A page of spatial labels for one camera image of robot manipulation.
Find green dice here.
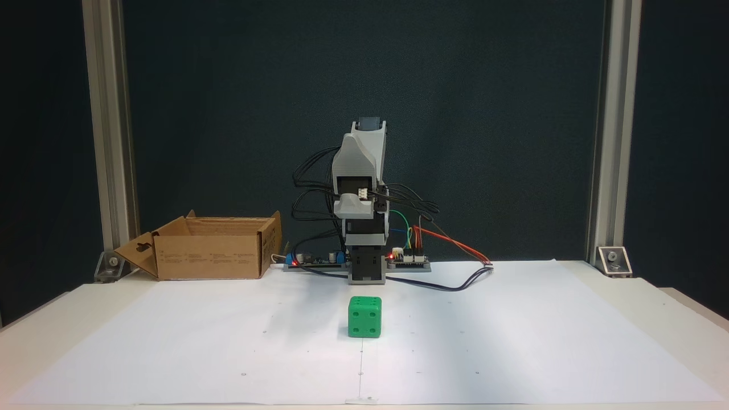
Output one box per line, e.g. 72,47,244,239
348,296,383,339

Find aluminium frame post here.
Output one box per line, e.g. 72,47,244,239
81,0,141,252
586,0,643,266

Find grey base plate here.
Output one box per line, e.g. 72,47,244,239
283,263,432,273

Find large white paper sheet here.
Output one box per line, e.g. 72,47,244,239
8,260,727,407

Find black motor cable bundle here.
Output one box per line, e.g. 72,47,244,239
292,146,440,252

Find orange red wire pair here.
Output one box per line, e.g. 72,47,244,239
413,225,494,267

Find circuit board with jumper wires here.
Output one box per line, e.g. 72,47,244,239
387,249,429,266

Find metal corner bracket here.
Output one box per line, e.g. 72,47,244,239
596,245,633,279
94,250,141,284

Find open cardboard box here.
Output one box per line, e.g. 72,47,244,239
114,210,282,281

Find circuit board with blue terminal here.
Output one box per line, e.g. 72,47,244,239
284,249,347,269

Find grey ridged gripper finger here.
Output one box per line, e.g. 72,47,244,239
333,194,378,220

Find green jumper wire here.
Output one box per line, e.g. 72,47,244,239
389,211,414,254

